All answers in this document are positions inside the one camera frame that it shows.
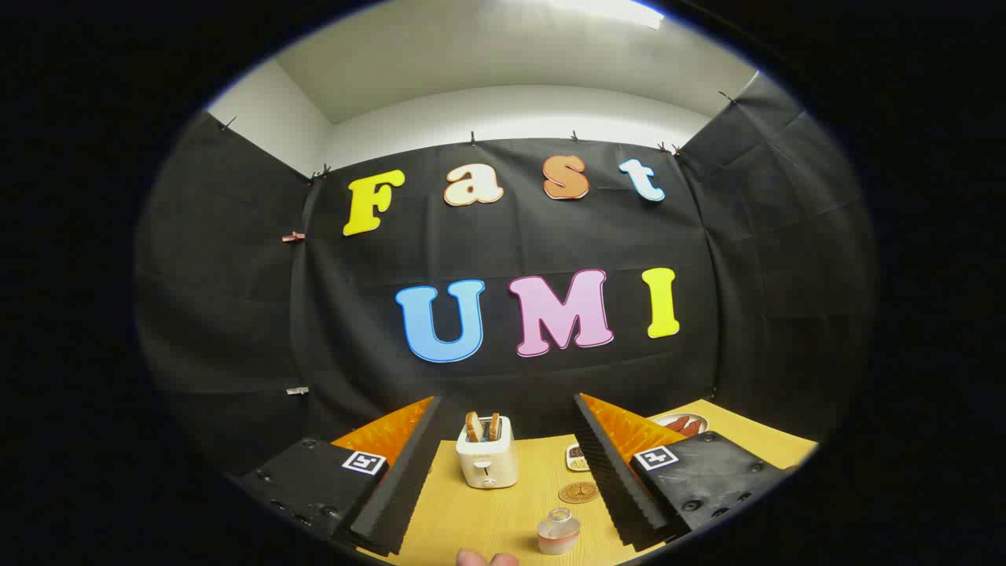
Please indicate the round brown coaster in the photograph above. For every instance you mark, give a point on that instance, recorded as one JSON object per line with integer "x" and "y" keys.
{"x": 578, "y": 493}

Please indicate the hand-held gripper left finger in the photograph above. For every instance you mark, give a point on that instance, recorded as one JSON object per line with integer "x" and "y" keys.
{"x": 409, "y": 487}

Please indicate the pink clothes clip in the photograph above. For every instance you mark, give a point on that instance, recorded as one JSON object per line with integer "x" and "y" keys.
{"x": 293, "y": 237}

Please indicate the wooden table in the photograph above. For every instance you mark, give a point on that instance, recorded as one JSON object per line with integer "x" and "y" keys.
{"x": 487, "y": 519}

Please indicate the small white square dish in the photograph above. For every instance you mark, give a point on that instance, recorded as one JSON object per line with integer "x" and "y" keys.
{"x": 575, "y": 457}

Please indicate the white round plate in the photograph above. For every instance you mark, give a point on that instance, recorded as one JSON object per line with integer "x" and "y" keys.
{"x": 660, "y": 422}

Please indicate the toast slice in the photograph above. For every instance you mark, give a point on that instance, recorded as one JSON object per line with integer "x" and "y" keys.
{"x": 494, "y": 427}
{"x": 474, "y": 427}

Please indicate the clear juice bottle pink label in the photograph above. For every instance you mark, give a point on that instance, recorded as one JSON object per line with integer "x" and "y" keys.
{"x": 558, "y": 536}

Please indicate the white toaster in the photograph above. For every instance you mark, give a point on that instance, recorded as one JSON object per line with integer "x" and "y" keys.
{"x": 487, "y": 464}

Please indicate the red sausage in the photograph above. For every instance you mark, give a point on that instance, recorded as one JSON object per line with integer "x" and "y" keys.
{"x": 693, "y": 428}
{"x": 676, "y": 425}

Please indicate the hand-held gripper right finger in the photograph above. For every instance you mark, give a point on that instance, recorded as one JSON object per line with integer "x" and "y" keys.
{"x": 617, "y": 479}

